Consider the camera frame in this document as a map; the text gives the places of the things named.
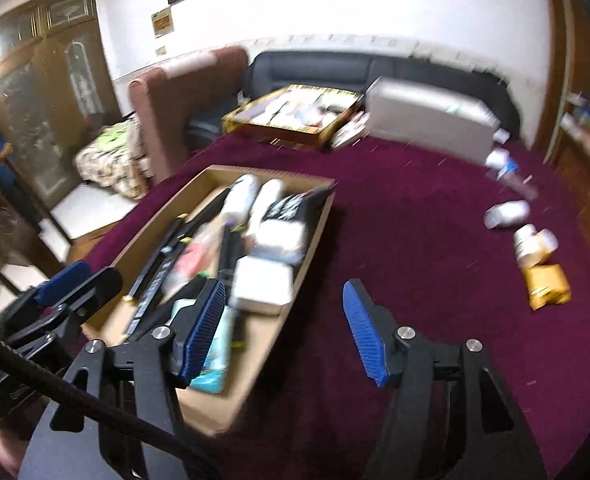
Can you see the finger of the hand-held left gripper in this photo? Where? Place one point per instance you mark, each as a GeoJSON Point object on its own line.
{"type": "Point", "coordinates": [60, 282]}
{"type": "Point", "coordinates": [95, 290]}

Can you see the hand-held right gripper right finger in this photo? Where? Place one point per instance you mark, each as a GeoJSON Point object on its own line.
{"type": "Point", "coordinates": [362, 330]}

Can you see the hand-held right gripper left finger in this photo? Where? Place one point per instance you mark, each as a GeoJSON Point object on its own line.
{"type": "Point", "coordinates": [207, 320]}

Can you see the teal packet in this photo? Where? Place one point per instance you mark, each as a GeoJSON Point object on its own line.
{"type": "Point", "coordinates": [215, 360]}

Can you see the black marker yellow cap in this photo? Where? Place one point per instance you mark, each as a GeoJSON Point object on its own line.
{"type": "Point", "coordinates": [145, 310]}

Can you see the orange item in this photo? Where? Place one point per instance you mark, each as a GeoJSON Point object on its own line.
{"type": "Point", "coordinates": [195, 260]}

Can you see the white square box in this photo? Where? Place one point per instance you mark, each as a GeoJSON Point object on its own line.
{"type": "Point", "coordinates": [262, 285]}

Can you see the black marker green cap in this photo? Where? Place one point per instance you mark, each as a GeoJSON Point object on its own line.
{"type": "Point", "coordinates": [229, 255]}

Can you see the black marker tan cap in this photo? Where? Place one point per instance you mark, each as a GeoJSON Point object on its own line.
{"type": "Point", "coordinates": [160, 260]}

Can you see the brown cardboard box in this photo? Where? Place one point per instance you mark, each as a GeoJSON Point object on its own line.
{"type": "Point", "coordinates": [270, 360]}

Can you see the black marker purple cap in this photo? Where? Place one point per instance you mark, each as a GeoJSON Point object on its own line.
{"type": "Point", "coordinates": [210, 210]}

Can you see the person's left hand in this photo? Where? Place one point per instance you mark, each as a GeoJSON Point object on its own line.
{"type": "Point", "coordinates": [5, 455]}

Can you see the white soft packet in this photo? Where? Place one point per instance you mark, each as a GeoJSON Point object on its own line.
{"type": "Point", "coordinates": [277, 240]}

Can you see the white tube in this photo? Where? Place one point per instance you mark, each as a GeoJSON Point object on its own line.
{"type": "Point", "coordinates": [240, 197]}

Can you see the white bottles in box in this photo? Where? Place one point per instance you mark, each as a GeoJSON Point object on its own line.
{"type": "Point", "coordinates": [267, 202]}

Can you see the floral cushion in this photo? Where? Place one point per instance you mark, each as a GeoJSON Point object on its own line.
{"type": "Point", "coordinates": [112, 157]}

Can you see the black patterned pouch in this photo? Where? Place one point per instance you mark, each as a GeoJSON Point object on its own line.
{"type": "Point", "coordinates": [295, 205]}

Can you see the white bottle tan label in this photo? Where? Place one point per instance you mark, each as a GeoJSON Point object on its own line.
{"type": "Point", "coordinates": [546, 242]}
{"type": "Point", "coordinates": [526, 247]}

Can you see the wooden glass cabinet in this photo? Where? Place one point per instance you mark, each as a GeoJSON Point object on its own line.
{"type": "Point", "coordinates": [40, 100]}

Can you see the white plastic bottle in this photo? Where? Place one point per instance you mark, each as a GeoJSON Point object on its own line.
{"type": "Point", "coordinates": [507, 214]}

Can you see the yellow packet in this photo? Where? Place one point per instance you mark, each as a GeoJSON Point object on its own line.
{"type": "Point", "coordinates": [547, 286]}

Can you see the printed booklet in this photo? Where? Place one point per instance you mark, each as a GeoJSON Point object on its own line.
{"type": "Point", "coordinates": [350, 130]}

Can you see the gold patterned box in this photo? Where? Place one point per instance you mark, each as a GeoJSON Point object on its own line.
{"type": "Point", "coordinates": [285, 132]}

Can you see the clear plastic bottle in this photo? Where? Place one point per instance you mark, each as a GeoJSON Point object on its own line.
{"type": "Point", "coordinates": [521, 185]}

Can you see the small white blue bottle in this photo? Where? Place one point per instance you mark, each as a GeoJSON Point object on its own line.
{"type": "Point", "coordinates": [502, 161]}

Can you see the maroon armchair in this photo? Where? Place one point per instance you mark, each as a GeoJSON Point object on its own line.
{"type": "Point", "coordinates": [185, 85]}

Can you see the grey rectangular box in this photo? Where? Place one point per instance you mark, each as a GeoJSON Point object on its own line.
{"type": "Point", "coordinates": [425, 115]}

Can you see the small white tag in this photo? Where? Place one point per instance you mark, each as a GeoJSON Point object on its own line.
{"type": "Point", "coordinates": [501, 136]}

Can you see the black sofa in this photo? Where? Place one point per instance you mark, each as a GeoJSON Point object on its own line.
{"type": "Point", "coordinates": [315, 67]}

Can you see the small wall label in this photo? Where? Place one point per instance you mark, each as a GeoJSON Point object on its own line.
{"type": "Point", "coordinates": [161, 50]}

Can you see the small gold wall plaque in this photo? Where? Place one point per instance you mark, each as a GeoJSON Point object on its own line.
{"type": "Point", "coordinates": [162, 21]}

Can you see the wooden door frame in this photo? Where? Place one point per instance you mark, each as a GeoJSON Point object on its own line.
{"type": "Point", "coordinates": [560, 60]}

